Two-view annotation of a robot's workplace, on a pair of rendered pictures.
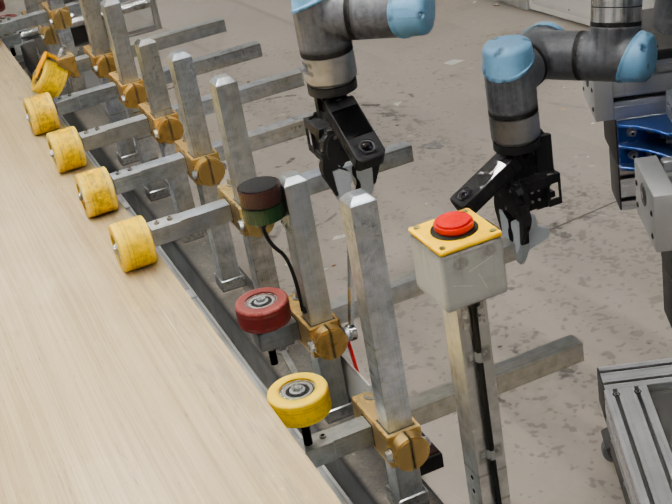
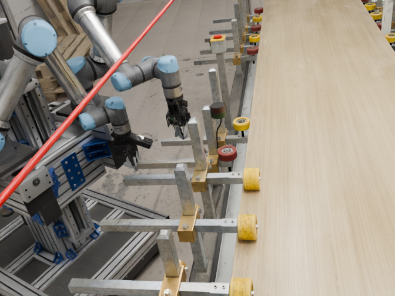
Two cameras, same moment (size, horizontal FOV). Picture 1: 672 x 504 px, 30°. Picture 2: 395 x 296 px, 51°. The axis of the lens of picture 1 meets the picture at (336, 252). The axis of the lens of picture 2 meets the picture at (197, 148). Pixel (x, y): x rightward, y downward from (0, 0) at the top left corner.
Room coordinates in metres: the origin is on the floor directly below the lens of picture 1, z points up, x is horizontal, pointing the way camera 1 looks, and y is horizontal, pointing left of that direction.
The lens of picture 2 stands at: (2.90, 0.83, 1.85)
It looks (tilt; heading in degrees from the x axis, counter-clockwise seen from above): 32 degrees down; 214
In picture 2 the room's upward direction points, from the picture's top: 10 degrees counter-clockwise
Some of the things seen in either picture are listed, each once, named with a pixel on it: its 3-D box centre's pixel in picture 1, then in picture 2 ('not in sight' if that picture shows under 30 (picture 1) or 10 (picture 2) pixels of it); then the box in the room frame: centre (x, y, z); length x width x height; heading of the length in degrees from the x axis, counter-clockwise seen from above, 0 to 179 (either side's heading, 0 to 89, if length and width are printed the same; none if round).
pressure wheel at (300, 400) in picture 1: (304, 422); (242, 130); (1.36, 0.08, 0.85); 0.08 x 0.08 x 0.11
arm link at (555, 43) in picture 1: (546, 54); (93, 117); (1.82, -0.37, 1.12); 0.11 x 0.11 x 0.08; 55
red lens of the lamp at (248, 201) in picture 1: (259, 192); (217, 107); (1.58, 0.09, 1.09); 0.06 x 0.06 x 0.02
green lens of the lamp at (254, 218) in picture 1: (263, 208); (218, 113); (1.58, 0.09, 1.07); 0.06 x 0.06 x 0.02
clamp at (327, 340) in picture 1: (313, 326); (214, 160); (1.61, 0.05, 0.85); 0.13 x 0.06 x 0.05; 19
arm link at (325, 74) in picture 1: (327, 67); (173, 90); (1.69, -0.03, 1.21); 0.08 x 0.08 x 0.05
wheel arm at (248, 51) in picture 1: (151, 78); not in sight; (2.59, 0.32, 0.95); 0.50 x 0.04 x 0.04; 109
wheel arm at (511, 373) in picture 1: (442, 401); (203, 141); (1.42, -0.11, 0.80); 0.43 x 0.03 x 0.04; 109
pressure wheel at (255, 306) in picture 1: (267, 330); (228, 160); (1.61, 0.12, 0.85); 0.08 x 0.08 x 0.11
